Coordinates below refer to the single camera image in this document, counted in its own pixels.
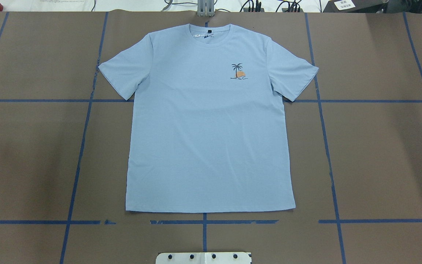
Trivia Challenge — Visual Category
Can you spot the grey aluminium frame post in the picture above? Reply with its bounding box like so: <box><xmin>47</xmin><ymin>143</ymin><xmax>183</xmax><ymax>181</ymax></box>
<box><xmin>197</xmin><ymin>0</ymin><xmax>215</xmax><ymax>17</ymax></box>

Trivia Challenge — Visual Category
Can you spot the black monitor stand box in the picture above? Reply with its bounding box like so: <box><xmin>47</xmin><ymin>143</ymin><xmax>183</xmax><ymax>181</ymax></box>
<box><xmin>322</xmin><ymin>0</ymin><xmax>389</xmax><ymax>13</ymax></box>

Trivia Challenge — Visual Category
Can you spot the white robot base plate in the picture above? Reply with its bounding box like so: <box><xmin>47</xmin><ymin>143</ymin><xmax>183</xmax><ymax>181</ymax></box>
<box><xmin>155</xmin><ymin>252</ymin><xmax>252</xmax><ymax>264</ymax></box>

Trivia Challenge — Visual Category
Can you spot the light blue t-shirt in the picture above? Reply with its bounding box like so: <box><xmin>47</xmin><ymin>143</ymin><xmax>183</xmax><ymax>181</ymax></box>
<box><xmin>99</xmin><ymin>24</ymin><xmax>319</xmax><ymax>213</ymax></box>

